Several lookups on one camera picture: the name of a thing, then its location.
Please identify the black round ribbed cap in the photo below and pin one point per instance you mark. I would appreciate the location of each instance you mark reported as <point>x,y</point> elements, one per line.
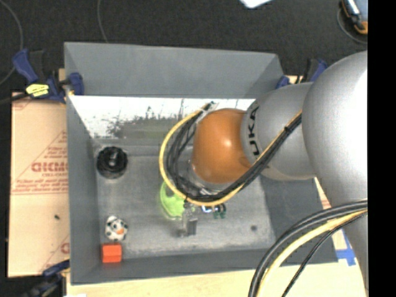
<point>112,162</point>

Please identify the grey metal bin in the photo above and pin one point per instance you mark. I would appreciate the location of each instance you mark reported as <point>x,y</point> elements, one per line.
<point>139,196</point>

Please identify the orange block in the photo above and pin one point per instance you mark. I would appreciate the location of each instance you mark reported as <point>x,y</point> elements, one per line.
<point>111,253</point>

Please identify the brown cardboard board, red print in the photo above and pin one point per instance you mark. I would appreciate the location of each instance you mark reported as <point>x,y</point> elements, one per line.
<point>37,166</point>

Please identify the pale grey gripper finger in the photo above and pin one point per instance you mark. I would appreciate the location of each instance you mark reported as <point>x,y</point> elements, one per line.
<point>183,226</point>
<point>192,226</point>

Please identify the white and black toy animal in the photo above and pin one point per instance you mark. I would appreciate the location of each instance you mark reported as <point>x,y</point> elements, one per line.
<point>115,227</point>

